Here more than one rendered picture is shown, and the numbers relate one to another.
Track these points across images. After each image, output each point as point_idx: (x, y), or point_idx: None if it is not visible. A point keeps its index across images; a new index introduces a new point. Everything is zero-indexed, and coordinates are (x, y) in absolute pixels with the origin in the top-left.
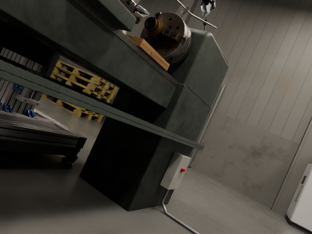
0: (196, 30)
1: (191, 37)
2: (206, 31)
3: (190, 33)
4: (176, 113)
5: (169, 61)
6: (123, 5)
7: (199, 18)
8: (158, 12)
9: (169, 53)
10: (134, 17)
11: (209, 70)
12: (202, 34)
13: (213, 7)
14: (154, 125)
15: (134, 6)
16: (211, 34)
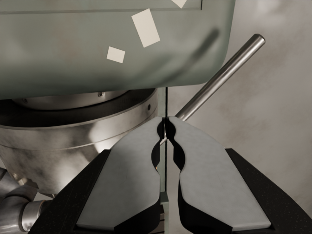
0: (145, 87)
1: (152, 96)
2: (200, 78)
3: (148, 111)
4: None
5: None
6: (168, 213)
7: (161, 144)
8: (49, 197)
9: None
10: (168, 203)
11: None
12: (185, 85)
13: (280, 191)
14: (167, 95)
15: (164, 213)
16: (225, 53)
